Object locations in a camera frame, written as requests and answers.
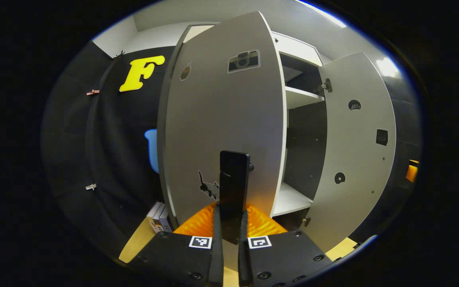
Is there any cabinet door with headphone sticker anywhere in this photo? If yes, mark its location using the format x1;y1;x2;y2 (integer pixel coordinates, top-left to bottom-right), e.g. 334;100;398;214
301;52;396;254

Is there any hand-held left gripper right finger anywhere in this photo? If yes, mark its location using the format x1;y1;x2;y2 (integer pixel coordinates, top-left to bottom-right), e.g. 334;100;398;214
237;204;333;287

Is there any short ceiling light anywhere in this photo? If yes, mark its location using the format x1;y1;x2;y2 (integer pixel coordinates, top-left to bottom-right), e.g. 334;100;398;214
376;57;399;78

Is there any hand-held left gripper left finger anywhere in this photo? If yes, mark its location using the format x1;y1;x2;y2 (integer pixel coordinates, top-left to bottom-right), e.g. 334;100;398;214
127;201;224;287

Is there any cabinet door with camera sticker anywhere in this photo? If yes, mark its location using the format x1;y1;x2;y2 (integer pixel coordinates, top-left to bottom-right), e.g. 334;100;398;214
157;11;288;244

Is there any black backdrop cloth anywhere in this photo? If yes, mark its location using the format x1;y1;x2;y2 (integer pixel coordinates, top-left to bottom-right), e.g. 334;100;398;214
41;40;423;259

